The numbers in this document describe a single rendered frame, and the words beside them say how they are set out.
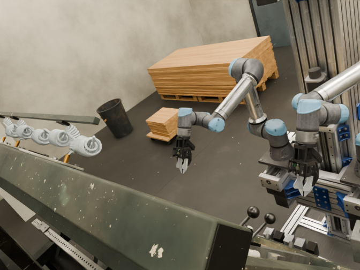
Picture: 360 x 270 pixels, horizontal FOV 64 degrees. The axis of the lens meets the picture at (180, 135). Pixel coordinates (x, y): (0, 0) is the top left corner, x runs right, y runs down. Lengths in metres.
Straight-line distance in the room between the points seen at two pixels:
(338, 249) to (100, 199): 2.08
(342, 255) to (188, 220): 2.07
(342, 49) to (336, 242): 1.44
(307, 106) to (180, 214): 0.76
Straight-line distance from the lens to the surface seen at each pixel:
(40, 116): 1.25
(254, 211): 0.91
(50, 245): 2.73
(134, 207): 0.48
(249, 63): 1.63
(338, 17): 1.53
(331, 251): 2.44
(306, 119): 1.08
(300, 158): 1.12
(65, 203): 0.67
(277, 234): 1.85
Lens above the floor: 2.21
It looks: 27 degrees down
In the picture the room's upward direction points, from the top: 24 degrees counter-clockwise
